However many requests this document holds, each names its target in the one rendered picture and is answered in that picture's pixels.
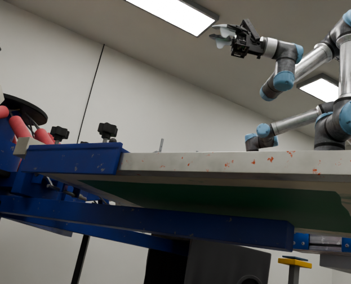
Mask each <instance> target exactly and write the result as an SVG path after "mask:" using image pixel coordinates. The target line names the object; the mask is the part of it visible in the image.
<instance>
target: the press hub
mask: <svg viewBox="0 0 351 284"><path fill-rule="evenodd" d="M3 96H4V99H5V100H4V101H3V102H2V103H1V104H0V106H1V105H3V106H5V104H7V105H8V107H9V109H16V108H20V110H16V111H12V114H13V116H20V117H21V119H23V120H24V121H25V122H26V124H27V125H30V124H29V120H28V119H30V118H29V117H28V116H27V115H26V114H25V112H27V113H28V114H29V115H30V116H31V117H32V119H33V120H34V121H35V122H36V124H37V125H39V126H41V125H44V124H46V123H47V120H48V116H47V114H46V113H45V112H44V111H43V110H42V109H40V108H39V107H37V106H36V105H34V104H32V103H30V102H28V101H26V100H23V99H21V98H18V97H16V96H12V95H9V94H4V93H3ZM10 118H11V115H10V113H9V115H8V117H6V118H3V119H0V178H9V177H10V174H11V173H10V172H9V171H13V172H17V169H18V166H19V163H20V160H21V158H20V157H17V156H15V155H13V152H14V149H15V146H16V144H14V143H12V141H13V139H14V136H15V134H14V132H13V130H12V128H11V126H10V124H9V119H10ZM9 191H10V190H4V189H1V188H0V195H4V196H8V195H9ZM0 204H1V201H0ZM1 214H2V213H0V220H1Z"/></svg>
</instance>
